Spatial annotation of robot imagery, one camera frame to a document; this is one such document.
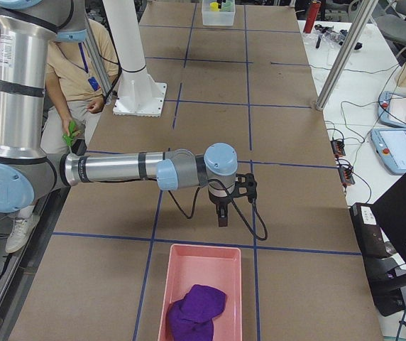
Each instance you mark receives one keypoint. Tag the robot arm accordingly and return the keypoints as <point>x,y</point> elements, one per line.
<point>27,172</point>

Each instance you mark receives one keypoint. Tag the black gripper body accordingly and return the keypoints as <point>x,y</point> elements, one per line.
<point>218,203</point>

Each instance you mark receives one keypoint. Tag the teach pendant far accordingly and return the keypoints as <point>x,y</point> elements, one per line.
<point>392,109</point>

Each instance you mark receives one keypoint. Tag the yellow paper cup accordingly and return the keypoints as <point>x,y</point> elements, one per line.
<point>214,6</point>

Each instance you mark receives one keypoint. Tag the black monitor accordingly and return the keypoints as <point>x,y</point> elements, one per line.
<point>380,230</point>

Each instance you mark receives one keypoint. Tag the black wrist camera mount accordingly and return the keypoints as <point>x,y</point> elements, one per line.
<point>246,186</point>

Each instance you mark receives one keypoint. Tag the mint green bowl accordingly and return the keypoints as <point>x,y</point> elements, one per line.
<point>227,6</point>

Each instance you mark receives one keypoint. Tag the pink plastic tray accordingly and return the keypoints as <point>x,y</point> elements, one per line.
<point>218,267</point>

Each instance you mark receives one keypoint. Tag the purple microfiber cloth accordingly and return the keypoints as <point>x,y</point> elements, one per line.
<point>192,317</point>

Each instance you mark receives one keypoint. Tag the teach pendant near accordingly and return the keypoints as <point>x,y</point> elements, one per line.
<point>390,145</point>

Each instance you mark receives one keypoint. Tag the red cylinder bottle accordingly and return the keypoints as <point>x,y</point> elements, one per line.
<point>312,14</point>

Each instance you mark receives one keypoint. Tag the seated person beige shirt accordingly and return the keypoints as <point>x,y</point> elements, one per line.
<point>74,89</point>

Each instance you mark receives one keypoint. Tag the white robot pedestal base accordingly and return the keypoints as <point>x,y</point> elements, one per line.
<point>138,94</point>

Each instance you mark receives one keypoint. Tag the teach pendant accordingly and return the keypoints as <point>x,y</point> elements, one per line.
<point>392,109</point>
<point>390,145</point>

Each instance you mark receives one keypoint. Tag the clear plastic storage box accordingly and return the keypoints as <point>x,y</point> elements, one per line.
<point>217,18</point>

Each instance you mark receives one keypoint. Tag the aluminium frame post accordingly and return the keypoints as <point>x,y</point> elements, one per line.
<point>354,33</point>

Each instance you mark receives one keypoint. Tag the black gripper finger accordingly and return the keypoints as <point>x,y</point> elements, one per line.
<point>222,217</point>

